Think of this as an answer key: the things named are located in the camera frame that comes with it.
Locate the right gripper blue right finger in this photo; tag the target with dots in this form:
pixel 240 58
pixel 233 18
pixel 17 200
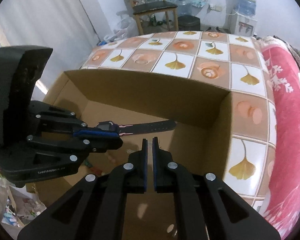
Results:
pixel 205 206

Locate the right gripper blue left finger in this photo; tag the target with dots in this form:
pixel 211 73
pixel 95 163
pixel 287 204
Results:
pixel 94 208

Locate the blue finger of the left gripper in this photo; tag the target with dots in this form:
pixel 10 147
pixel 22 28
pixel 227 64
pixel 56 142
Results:
pixel 94 133
pixel 103 144

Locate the pink strap smart watch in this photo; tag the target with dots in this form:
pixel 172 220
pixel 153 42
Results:
pixel 145 128

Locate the brown cardboard box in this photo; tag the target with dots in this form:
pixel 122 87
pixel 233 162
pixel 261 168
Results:
pixel 200 141

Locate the pink floral blanket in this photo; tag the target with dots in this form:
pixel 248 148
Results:
pixel 281 206

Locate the white plastic bag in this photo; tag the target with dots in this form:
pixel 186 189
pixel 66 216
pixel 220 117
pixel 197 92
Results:
pixel 125 29

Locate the white curtain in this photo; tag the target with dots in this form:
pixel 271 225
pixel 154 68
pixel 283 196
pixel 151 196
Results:
pixel 62 25

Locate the ginkgo pattern tablecloth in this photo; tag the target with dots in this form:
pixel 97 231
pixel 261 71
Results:
pixel 233 103

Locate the wooden chair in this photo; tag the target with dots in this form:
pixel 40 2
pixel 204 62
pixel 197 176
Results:
pixel 150 8

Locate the black trash bin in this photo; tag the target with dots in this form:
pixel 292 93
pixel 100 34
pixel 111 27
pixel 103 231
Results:
pixel 188 23

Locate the water dispenser with bottle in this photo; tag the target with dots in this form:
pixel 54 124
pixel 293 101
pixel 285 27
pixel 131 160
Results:
pixel 241 19

